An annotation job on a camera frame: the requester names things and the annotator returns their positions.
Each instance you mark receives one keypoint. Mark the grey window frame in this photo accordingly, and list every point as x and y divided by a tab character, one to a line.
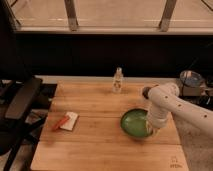
190	17

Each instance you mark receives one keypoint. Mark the green ceramic bowl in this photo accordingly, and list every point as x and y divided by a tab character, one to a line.
134	124

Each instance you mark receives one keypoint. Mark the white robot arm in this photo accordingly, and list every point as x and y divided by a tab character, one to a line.
164	98

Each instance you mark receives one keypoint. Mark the clear plastic bottle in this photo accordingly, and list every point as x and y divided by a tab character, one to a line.
117	80

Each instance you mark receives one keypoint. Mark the orange marker pen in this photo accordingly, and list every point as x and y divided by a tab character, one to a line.
60	123

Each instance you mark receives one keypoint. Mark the black office chair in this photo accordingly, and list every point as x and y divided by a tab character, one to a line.
13	128

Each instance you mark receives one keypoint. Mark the round grey dish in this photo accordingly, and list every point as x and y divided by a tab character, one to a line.
191	78

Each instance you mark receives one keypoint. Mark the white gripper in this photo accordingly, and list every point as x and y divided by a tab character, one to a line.
153	126

